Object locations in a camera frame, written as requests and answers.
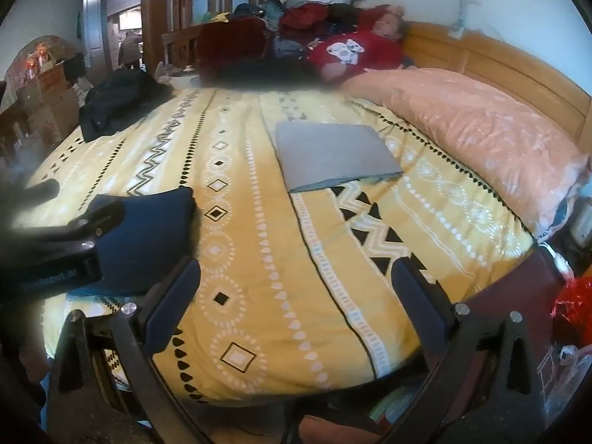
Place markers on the pile of clothes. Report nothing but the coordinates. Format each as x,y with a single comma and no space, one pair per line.
305,9

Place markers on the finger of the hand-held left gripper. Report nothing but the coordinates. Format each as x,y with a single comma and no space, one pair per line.
99,222

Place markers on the yellow patterned blanket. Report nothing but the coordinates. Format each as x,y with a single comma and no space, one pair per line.
277,263

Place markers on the red plastic bag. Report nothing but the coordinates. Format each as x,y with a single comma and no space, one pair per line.
576,310

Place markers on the dark red cloth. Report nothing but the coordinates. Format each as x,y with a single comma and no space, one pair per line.
504,286

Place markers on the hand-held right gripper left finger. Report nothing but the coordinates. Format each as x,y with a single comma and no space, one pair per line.
172,303

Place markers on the grey folded pants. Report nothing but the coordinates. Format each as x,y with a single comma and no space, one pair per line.
333,152

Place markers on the pink pillow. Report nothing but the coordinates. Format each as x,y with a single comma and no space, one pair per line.
481,138

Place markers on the grey door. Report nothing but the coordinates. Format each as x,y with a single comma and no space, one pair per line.
95,23

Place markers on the wooden headboard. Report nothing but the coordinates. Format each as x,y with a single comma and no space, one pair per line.
504,64

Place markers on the stack of cardboard boxes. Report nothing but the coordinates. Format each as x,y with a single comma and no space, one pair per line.
46,92

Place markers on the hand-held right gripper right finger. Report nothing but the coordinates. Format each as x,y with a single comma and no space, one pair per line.
416,307

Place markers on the black jacket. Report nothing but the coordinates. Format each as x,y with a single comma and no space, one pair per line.
120,101

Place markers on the navy blue pants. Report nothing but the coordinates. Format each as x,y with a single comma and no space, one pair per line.
148,240

